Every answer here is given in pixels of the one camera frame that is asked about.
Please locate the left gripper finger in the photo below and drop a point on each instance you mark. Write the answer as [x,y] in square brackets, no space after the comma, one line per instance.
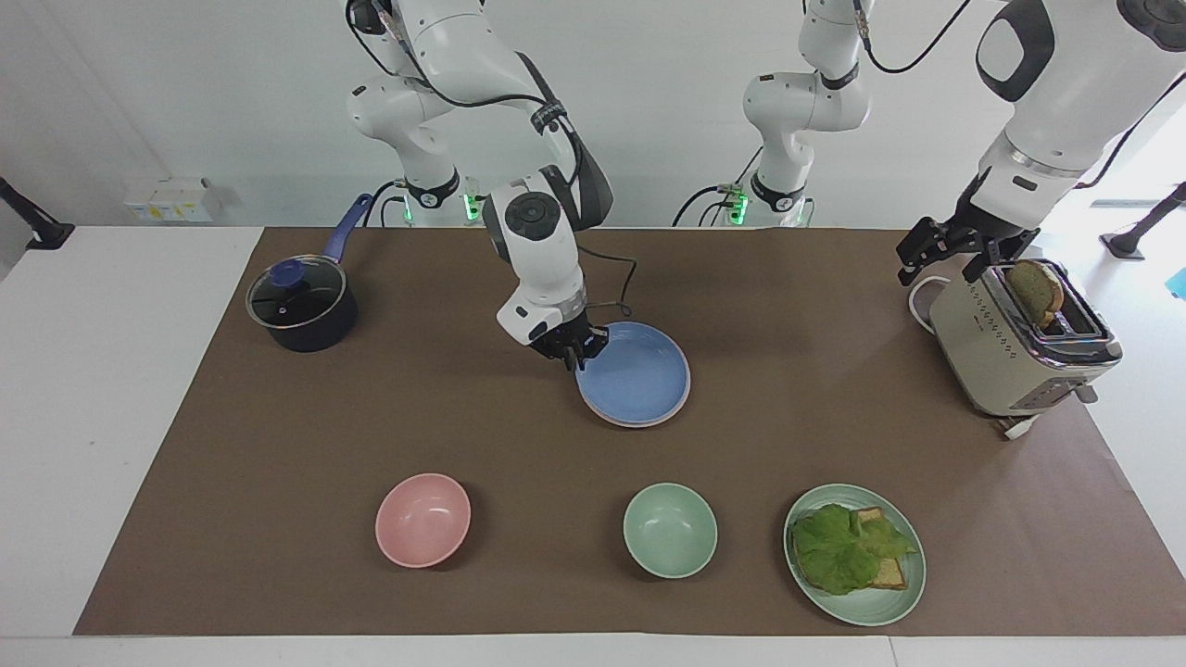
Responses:
[922,248]
[978,265]

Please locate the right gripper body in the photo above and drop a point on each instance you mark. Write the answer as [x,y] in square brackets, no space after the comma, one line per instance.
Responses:
[559,333]

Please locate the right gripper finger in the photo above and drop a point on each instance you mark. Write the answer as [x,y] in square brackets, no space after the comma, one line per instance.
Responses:
[595,341]
[569,358]

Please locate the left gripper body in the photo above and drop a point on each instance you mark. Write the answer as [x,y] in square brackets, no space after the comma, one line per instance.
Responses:
[993,233]

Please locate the blue plate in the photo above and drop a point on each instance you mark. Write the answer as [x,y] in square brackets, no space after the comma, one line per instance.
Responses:
[639,375]

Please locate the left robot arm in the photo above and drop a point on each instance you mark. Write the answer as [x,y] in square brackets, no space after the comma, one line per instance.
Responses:
[1066,83]

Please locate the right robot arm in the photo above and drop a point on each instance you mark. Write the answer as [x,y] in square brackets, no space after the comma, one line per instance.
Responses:
[463,65]

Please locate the brown bread slice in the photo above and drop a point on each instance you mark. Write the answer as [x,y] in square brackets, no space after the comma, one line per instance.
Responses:
[1036,292]

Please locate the beige toaster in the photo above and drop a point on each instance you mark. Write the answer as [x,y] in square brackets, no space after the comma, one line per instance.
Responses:
[991,352]

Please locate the pink plate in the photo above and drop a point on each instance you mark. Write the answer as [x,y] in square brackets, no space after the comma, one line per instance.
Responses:
[649,424]

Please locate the black stand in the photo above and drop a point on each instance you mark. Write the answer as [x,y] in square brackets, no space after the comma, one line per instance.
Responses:
[1135,236]
[32,227]

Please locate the blue object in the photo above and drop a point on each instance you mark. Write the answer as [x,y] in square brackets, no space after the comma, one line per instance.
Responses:
[1179,283]

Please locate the green bowl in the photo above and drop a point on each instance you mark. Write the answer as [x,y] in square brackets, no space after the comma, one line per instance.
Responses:
[670,530]

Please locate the pink bowl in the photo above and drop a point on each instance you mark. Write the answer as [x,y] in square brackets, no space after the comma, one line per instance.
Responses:
[422,521]

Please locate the dark blue pot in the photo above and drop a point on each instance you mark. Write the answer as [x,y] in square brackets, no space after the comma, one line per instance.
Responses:
[310,329]

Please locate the glass pot lid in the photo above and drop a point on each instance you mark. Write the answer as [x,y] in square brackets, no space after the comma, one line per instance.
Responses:
[295,292]

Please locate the green lettuce leaf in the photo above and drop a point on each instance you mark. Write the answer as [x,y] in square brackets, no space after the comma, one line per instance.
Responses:
[843,551]

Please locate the toasted bread slice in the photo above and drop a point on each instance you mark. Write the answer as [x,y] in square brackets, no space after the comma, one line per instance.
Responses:
[891,574]

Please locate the green plate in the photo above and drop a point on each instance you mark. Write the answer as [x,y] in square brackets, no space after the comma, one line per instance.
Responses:
[871,607]

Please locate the white wall socket box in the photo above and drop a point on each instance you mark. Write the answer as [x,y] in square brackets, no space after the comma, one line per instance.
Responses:
[176,199]

